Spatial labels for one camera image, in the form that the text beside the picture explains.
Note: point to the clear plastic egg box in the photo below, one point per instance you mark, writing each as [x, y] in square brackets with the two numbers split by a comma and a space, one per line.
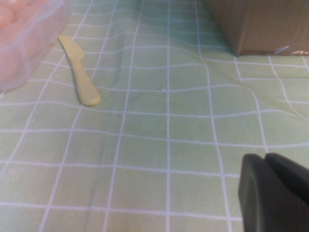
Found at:
[51, 26]

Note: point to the brown cardboard box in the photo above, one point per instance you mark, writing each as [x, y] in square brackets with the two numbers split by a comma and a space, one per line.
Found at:
[263, 24]

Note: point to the green checked tablecloth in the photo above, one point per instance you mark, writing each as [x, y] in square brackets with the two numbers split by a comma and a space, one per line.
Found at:
[154, 135]

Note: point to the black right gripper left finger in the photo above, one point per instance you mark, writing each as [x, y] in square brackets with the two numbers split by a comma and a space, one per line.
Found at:
[260, 205]

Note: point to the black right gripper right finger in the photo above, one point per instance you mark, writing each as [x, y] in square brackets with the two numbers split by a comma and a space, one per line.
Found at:
[292, 176]

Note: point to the beige plastic egg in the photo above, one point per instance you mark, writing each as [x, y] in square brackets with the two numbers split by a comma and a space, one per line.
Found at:
[27, 13]
[6, 15]
[18, 2]
[10, 33]

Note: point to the yellow plastic knife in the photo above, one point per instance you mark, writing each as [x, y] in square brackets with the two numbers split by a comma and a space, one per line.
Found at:
[82, 79]

